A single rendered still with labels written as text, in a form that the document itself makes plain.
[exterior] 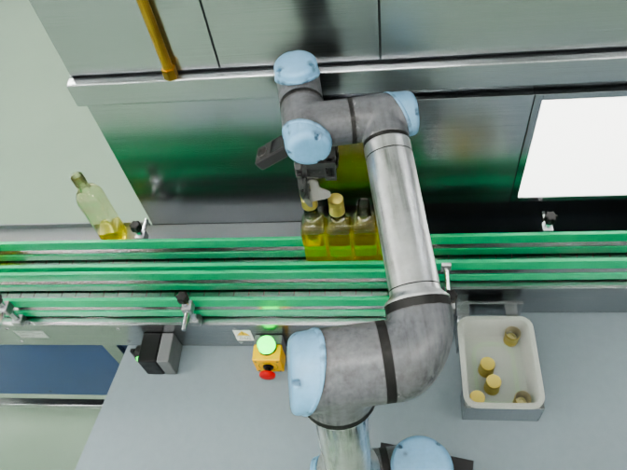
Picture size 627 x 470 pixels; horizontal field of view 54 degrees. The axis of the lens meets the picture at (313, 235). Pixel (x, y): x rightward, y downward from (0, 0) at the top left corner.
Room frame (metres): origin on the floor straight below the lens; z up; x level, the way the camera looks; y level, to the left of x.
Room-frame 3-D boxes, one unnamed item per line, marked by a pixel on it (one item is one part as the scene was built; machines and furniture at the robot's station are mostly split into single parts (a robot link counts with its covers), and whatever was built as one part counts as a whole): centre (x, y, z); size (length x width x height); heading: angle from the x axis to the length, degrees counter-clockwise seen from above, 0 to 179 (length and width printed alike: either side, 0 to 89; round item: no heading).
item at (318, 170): (0.83, -0.03, 1.31); 0.09 x 0.08 x 0.12; 77
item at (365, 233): (0.81, -0.12, 0.99); 0.06 x 0.06 x 0.21; 77
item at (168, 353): (0.73, 0.44, 0.79); 0.08 x 0.08 x 0.08; 78
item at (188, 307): (0.73, 0.33, 0.94); 0.07 x 0.04 x 0.13; 168
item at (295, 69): (0.82, -0.02, 1.47); 0.09 x 0.08 x 0.11; 177
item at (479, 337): (0.52, -0.36, 0.80); 0.22 x 0.17 x 0.09; 168
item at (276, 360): (0.67, 0.16, 0.79); 0.07 x 0.07 x 0.07; 78
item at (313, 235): (0.83, 0.00, 0.99); 0.06 x 0.06 x 0.21; 77
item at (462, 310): (0.55, -0.37, 0.79); 0.27 x 0.17 x 0.08; 168
